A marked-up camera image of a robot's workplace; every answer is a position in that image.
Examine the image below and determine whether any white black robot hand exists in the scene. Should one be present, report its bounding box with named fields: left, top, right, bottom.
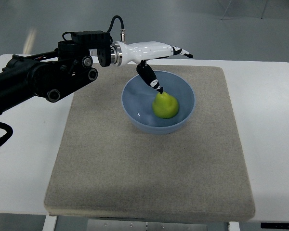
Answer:
left=110, top=41, right=193, bottom=94

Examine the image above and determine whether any green pear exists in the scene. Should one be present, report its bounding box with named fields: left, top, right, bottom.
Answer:
left=152, top=91, right=179, bottom=119

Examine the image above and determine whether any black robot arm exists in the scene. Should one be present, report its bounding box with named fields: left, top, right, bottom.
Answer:
left=0, top=30, right=114, bottom=115

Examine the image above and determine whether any blue ceramic bowl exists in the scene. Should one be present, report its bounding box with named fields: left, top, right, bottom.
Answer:
left=121, top=71, right=196, bottom=135

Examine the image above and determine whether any grey felt mat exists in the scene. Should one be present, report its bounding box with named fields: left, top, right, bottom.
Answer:
left=44, top=65, right=255, bottom=223

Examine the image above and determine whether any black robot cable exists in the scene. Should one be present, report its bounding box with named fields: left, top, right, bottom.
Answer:
left=0, top=121, right=13, bottom=154

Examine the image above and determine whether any white table frame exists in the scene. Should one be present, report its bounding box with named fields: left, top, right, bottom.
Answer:
left=42, top=214, right=240, bottom=231

